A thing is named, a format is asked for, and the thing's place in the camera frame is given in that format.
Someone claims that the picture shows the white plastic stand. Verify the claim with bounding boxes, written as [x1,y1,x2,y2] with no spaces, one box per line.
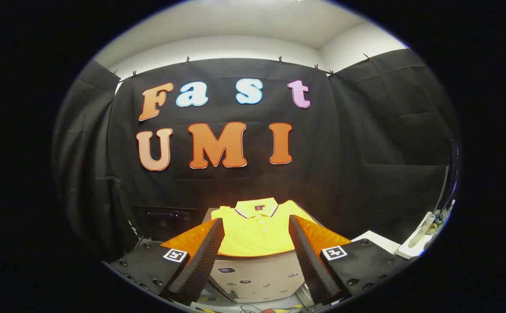
[399,198,456,260]

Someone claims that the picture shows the white flat board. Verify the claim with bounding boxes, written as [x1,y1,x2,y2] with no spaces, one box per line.
[352,230,402,255]

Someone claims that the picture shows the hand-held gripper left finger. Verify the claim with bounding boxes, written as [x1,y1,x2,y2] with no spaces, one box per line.
[107,217,226,307]

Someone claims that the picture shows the yellow polo shirt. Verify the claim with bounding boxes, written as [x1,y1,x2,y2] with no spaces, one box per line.
[210,198,319,258]

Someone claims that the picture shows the dark glass washing machine lid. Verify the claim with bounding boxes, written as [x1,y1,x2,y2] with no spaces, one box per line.
[130,205,198,240]

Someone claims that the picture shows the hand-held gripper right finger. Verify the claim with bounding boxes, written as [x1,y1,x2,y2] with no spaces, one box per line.
[288,215,415,306]

